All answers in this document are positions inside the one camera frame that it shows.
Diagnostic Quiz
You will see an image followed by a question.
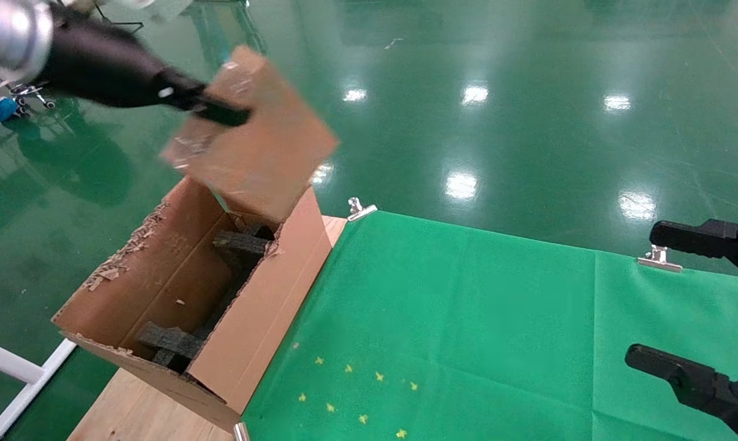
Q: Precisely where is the large open cardboard carton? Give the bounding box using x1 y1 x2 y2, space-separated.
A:
51 178 336 432

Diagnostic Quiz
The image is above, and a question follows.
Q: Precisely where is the white pipe frame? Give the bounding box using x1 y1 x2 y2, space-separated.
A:
0 336 78 441

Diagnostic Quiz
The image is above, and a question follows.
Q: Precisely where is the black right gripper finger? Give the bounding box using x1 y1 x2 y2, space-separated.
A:
625 345 738 440
649 219 738 281

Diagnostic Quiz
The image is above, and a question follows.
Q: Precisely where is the black tripod stand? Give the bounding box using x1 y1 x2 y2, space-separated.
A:
93 0 144 36

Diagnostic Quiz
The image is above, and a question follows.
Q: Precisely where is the small taped cardboard box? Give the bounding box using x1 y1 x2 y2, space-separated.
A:
160 44 340 222

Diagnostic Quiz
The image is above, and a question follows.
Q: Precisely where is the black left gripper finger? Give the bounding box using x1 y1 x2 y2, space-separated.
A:
191 98 252 127

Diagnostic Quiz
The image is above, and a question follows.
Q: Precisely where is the green cloth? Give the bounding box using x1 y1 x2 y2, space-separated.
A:
241 208 738 441

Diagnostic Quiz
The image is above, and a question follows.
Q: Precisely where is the wheeled metal stool base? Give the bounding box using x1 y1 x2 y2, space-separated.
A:
7 83 56 112

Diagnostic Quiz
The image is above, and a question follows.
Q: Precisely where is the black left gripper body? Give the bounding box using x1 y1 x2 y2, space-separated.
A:
35 6 205 112

